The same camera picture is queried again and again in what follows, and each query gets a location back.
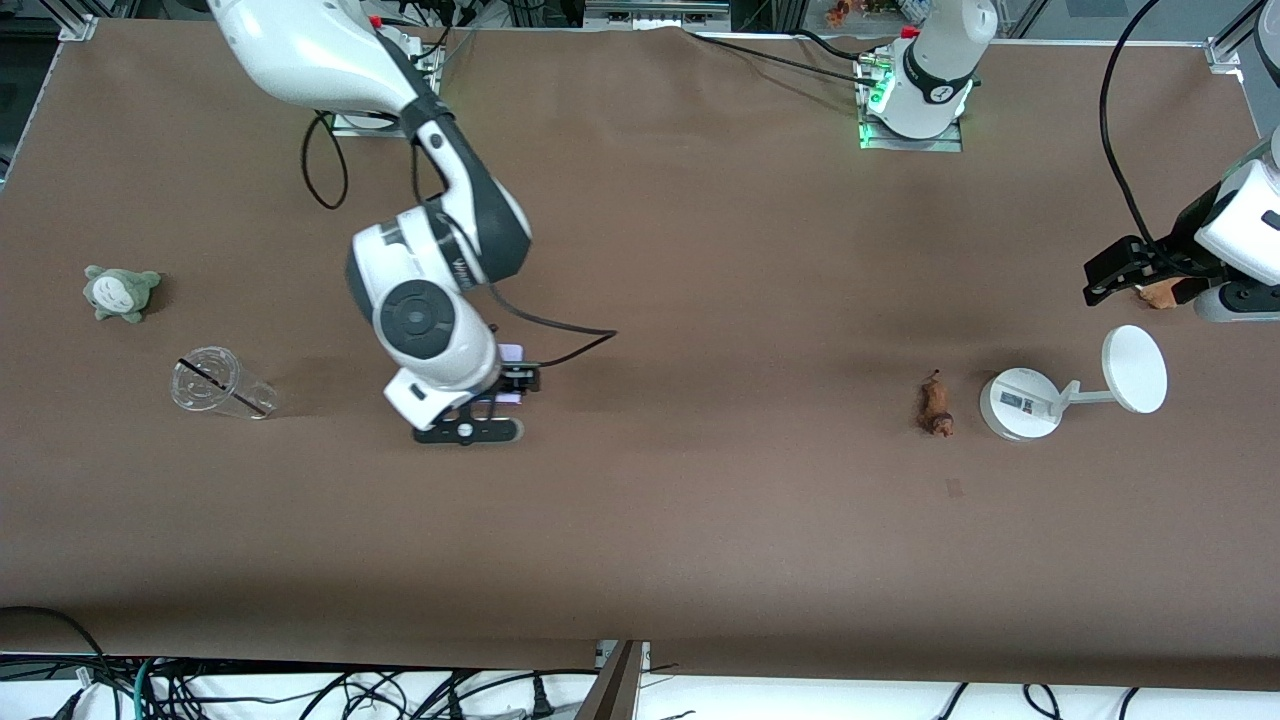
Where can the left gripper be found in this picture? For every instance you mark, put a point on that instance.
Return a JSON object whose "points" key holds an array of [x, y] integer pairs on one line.
{"points": [[1183, 250]]}

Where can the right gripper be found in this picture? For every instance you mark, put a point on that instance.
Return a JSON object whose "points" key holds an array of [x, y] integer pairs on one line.
{"points": [[519, 379]]}

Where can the brown lion statue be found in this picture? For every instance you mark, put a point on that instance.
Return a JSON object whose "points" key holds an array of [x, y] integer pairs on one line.
{"points": [[937, 405]]}

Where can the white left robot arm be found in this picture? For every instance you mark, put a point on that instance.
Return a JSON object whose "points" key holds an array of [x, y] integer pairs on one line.
{"points": [[935, 60]]}

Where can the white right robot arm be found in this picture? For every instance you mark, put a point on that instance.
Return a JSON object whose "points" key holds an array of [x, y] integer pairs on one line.
{"points": [[300, 50]]}

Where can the white round stand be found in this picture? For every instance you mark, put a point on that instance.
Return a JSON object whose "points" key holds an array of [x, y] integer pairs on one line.
{"points": [[1020, 405]]}

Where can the brown table cover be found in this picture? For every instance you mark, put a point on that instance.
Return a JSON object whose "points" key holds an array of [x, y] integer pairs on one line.
{"points": [[700, 550]]}

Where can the black straw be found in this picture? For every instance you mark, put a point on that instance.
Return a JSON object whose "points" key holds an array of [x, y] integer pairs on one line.
{"points": [[220, 385]]}

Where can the black power plug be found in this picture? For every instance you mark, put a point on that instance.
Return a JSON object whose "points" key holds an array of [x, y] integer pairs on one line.
{"points": [[540, 695]]}

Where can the dark metal beam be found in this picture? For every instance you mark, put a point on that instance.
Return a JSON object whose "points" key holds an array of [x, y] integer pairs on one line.
{"points": [[612, 695]]}

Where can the clear plastic cup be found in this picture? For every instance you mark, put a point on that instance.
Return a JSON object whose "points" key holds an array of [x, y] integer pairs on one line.
{"points": [[195, 395]]}

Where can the grey totoro plush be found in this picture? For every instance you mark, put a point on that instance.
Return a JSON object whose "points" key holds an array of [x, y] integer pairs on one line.
{"points": [[120, 293]]}

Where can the silver corner bracket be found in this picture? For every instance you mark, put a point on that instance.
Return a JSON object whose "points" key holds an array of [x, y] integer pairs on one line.
{"points": [[1225, 52]]}

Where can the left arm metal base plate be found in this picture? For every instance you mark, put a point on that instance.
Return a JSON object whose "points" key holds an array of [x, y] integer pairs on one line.
{"points": [[915, 143]]}

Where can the silver table bracket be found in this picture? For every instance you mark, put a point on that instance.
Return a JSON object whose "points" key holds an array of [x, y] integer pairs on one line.
{"points": [[603, 652]]}

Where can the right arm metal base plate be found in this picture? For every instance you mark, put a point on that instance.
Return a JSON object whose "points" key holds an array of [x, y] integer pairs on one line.
{"points": [[360, 125]]}

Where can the silver metal rail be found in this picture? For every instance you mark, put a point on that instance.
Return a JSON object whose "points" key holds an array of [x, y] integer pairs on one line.
{"points": [[655, 12]]}

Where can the aluminium frame corner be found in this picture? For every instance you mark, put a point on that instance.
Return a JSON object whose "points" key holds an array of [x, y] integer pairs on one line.
{"points": [[80, 22]]}

